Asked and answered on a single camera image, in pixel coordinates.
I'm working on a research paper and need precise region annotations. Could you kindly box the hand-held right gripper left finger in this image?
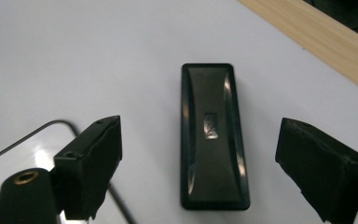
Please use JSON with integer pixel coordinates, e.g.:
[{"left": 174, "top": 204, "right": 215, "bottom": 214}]
[{"left": 53, "top": 115, "right": 123, "bottom": 221}]

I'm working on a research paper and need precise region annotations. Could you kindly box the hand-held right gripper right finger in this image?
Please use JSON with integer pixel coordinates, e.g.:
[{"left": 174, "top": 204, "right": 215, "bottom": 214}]
[{"left": 275, "top": 117, "right": 358, "bottom": 224}]

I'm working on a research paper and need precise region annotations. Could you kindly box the white paddle whiteboard black rim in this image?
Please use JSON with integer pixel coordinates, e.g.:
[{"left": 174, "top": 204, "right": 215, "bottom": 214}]
[{"left": 0, "top": 119, "right": 138, "bottom": 224}]

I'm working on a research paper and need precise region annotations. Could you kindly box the black whiteboard eraser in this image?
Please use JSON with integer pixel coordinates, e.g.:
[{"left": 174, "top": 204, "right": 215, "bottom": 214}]
[{"left": 180, "top": 63, "right": 251, "bottom": 211}]

